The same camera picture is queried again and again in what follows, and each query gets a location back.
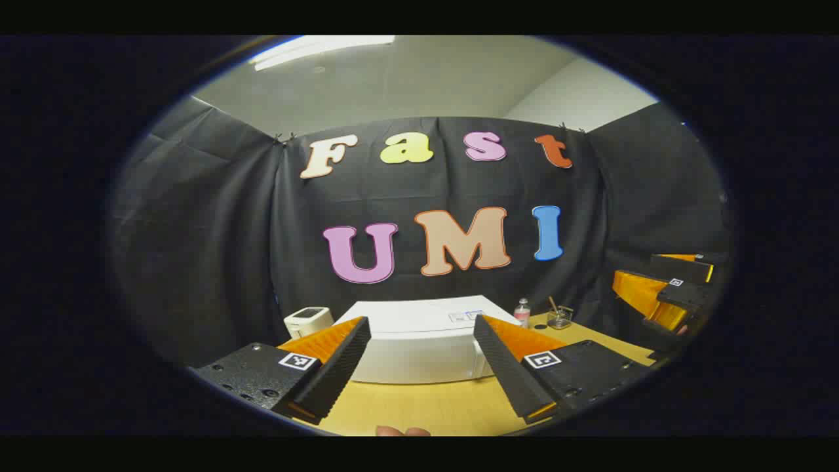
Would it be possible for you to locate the white toaster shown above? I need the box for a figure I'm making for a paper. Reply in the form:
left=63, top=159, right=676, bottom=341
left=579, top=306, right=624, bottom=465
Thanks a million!
left=283, top=306, right=335, bottom=340

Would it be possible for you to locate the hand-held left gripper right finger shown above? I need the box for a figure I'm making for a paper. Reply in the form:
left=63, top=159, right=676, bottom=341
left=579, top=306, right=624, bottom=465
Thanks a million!
left=473, top=313, right=655, bottom=424

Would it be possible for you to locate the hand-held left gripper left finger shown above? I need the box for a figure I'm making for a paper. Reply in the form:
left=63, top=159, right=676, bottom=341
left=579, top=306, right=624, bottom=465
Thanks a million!
left=189, top=316, right=372, bottom=425

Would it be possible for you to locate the white microwave oven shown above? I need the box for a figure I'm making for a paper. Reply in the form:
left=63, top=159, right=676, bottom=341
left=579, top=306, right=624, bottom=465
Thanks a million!
left=351, top=295, right=522, bottom=385

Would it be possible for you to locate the glass jar with stick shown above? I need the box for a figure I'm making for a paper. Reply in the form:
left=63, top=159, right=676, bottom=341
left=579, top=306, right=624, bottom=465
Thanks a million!
left=547, top=296, right=575, bottom=330

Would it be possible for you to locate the black backdrop cloth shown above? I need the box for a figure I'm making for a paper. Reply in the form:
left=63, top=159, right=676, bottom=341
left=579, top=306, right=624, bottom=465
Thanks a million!
left=108, top=95, right=732, bottom=368

